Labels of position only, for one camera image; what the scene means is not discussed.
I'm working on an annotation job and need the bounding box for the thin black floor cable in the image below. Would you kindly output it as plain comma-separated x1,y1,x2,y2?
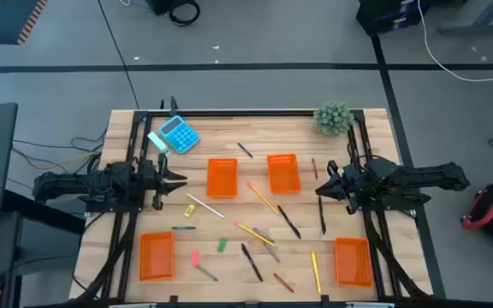
96,0,140,110

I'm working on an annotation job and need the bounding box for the green potted plant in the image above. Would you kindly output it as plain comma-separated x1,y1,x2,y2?
313,100,355,137

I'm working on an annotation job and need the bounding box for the black pen white print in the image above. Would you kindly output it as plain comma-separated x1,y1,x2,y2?
240,242,264,283

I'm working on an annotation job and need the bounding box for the plain black pen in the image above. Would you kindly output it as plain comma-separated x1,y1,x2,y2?
317,194,327,235
276,204,302,240

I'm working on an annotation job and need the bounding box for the black cable coil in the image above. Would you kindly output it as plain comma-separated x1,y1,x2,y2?
168,0,202,27

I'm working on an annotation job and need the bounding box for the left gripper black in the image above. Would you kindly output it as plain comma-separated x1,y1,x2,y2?
139,151,188,211

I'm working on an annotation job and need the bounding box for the mint green block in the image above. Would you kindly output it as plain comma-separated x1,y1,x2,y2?
146,131,173,157

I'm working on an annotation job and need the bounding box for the orange plastic bin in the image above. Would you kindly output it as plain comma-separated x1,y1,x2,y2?
138,231,175,282
265,153,303,196
334,237,374,288
205,157,240,199

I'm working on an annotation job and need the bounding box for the white floor cable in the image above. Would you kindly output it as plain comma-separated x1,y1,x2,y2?
416,0,493,83

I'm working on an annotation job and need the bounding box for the black box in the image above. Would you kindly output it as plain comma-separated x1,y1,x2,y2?
146,0,175,16

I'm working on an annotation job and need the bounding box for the black metal table frame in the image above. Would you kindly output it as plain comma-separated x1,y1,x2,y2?
74,109,436,308

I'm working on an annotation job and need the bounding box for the white pencil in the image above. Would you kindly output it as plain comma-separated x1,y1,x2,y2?
185,192,226,220

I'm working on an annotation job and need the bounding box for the dark storage case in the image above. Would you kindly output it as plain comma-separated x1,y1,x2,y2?
355,0,431,36

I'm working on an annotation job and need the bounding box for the dark crayon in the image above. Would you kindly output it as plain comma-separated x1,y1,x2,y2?
236,141,254,159

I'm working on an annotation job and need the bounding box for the blue calculator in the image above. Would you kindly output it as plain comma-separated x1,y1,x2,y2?
157,114,201,155

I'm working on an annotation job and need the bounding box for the dark mat orange striped edge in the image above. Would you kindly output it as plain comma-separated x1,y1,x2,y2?
0,0,49,46

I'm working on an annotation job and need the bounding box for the black clamp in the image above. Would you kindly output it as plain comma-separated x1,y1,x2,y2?
159,96,180,117

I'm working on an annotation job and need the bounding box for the grey table leg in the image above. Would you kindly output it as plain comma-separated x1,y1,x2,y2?
437,0,493,36

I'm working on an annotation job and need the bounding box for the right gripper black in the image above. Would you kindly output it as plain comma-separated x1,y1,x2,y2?
315,160,365,215

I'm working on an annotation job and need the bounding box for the yellow pencil orange eraser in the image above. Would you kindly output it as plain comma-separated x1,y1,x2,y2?
246,181,281,216
232,220,276,247

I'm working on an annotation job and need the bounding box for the yellow pen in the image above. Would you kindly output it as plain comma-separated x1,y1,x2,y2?
310,250,323,295

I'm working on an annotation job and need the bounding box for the grey crayon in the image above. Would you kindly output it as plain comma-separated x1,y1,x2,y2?
252,226,276,243
195,264,220,282
262,241,282,264

